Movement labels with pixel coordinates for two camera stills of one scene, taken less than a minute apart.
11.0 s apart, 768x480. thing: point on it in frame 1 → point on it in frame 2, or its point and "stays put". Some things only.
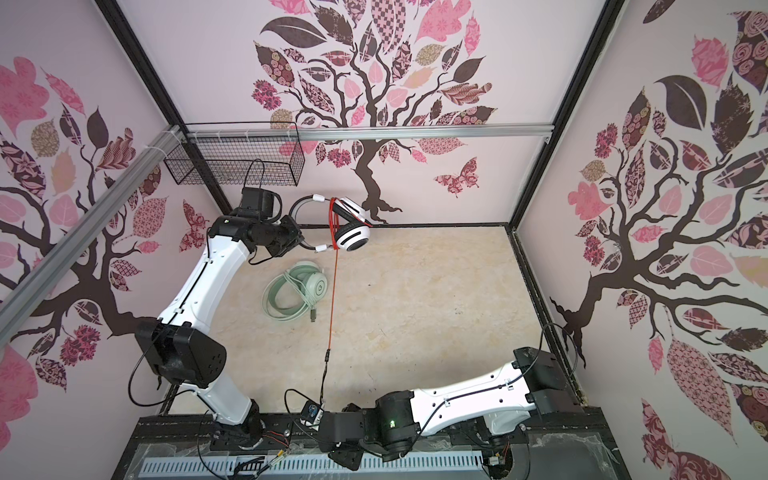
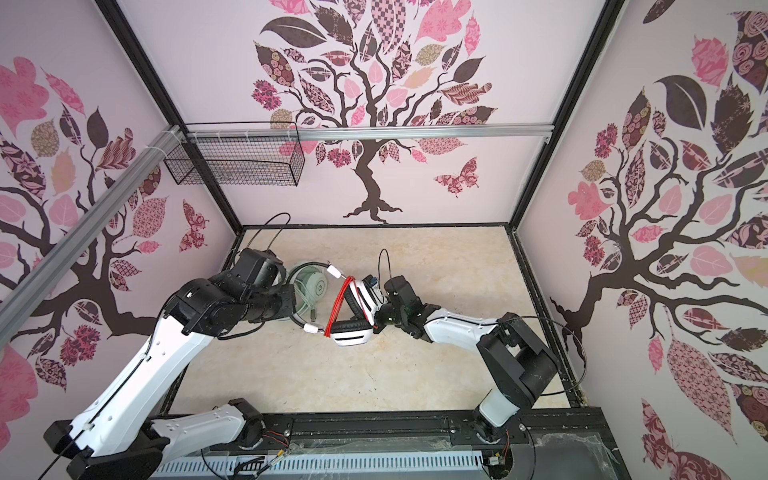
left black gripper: (293, 237) → (288, 303)
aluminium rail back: (362, 132) stays put
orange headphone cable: (335, 244) → (348, 279)
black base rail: (561, 446) stays put
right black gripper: (348, 461) → (378, 327)
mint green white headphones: (290, 293) stays put
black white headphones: (336, 223) → (344, 333)
